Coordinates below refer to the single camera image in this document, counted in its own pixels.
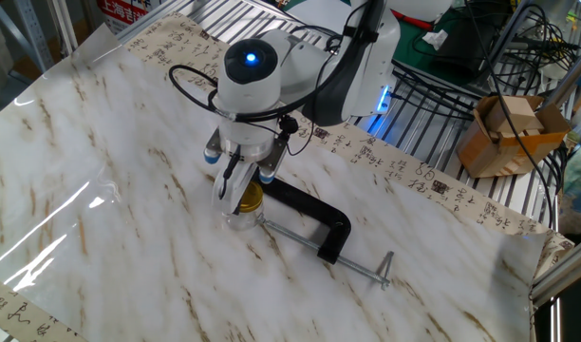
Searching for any black C-clamp with steel screw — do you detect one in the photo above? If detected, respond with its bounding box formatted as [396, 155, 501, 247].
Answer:
[254, 176, 395, 291]

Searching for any aluminium frame rail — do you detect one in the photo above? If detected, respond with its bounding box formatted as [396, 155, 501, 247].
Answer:
[530, 239, 581, 309]

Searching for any small clear glass jar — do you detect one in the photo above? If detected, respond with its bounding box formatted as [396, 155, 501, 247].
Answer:
[222, 203, 266, 232]

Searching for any green cutting mat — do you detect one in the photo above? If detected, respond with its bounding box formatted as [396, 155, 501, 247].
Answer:
[392, 7, 503, 89]

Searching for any plain wooden block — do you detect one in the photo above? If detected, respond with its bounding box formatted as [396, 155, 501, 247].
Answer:
[483, 96, 539, 134]

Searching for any grey slotted steel rack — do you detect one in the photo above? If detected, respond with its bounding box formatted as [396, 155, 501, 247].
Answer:
[0, 0, 57, 73]

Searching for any open cardboard box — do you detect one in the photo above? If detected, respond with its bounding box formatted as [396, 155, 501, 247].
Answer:
[456, 94, 572, 180]

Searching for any red handled tool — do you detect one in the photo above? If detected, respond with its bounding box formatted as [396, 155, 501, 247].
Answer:
[392, 9, 437, 32]

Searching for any crumpled white tissue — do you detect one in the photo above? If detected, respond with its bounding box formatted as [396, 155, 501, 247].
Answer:
[422, 28, 450, 51]

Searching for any glossy marble pattern sheet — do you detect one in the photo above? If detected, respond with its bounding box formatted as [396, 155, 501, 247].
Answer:
[0, 23, 548, 342]

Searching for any teal cloth bundle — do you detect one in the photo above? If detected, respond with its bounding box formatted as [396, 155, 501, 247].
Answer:
[558, 142, 581, 235]

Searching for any black electronic device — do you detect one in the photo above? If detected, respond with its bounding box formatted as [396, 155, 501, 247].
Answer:
[435, 18, 498, 86]

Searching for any red and white printed box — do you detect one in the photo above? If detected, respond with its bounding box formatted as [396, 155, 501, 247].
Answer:
[96, 0, 152, 34]

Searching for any beige calligraphy print cloth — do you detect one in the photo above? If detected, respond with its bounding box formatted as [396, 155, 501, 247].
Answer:
[0, 11, 576, 342]

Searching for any aluminium frame post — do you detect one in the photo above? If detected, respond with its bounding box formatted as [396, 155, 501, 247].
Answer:
[541, 47, 581, 109]
[47, 0, 81, 56]

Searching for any long thin black cable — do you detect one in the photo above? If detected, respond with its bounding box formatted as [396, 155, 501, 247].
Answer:
[462, 0, 557, 232]

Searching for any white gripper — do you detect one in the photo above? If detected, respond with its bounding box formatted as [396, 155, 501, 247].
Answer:
[211, 159, 262, 218]

